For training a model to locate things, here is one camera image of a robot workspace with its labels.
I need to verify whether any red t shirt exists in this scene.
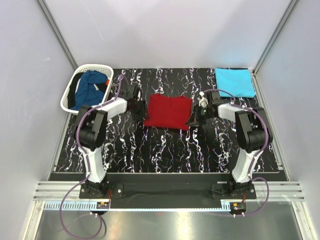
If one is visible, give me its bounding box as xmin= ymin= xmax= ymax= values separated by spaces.
xmin=143 ymin=93 xmax=193 ymax=131

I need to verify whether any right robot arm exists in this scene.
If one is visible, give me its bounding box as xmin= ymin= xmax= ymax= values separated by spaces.
xmin=186 ymin=89 xmax=273 ymax=185

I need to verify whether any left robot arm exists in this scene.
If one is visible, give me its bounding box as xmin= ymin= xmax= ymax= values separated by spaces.
xmin=73 ymin=84 xmax=149 ymax=186

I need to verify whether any white perforated laundry basket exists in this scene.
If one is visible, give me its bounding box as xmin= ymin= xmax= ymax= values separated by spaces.
xmin=60 ymin=64 xmax=114 ymax=115

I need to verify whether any folded cyan t shirt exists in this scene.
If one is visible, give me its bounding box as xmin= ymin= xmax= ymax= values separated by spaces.
xmin=215 ymin=68 xmax=256 ymax=98

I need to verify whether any blue t shirt in basket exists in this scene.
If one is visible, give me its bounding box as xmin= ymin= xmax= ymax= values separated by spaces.
xmin=70 ymin=70 xmax=110 ymax=111

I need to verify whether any black garment in basket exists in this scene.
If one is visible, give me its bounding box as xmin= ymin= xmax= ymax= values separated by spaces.
xmin=67 ymin=72 xmax=84 ymax=109

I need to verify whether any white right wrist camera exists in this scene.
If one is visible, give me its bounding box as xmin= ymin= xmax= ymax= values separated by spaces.
xmin=197 ymin=91 xmax=208 ymax=108

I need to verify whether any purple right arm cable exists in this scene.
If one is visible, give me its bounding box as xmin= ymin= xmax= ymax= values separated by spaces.
xmin=203 ymin=88 xmax=273 ymax=217

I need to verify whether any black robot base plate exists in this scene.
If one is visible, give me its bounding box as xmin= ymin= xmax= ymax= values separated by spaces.
xmin=79 ymin=173 xmax=257 ymax=200

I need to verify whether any aluminium rail with connectors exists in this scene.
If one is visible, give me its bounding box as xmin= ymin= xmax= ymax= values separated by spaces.
xmin=44 ymin=200 xmax=247 ymax=215

